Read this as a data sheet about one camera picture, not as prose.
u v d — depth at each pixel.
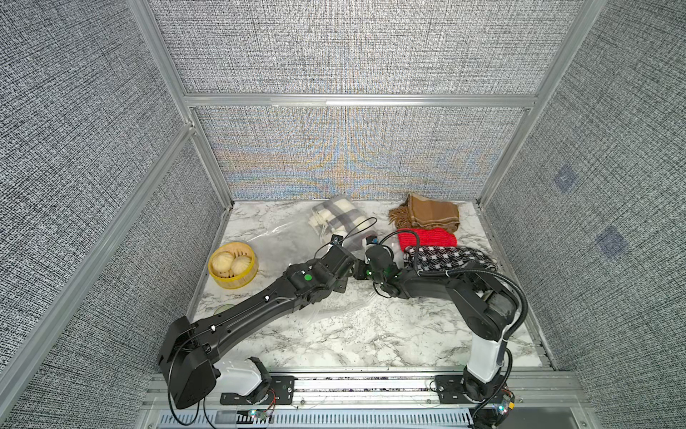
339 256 0.57
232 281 0.92
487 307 0.50
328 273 0.57
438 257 0.95
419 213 1.11
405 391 0.75
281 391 0.74
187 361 0.39
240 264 0.93
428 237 1.06
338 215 1.06
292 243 1.06
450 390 0.73
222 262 0.92
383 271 0.73
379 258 0.73
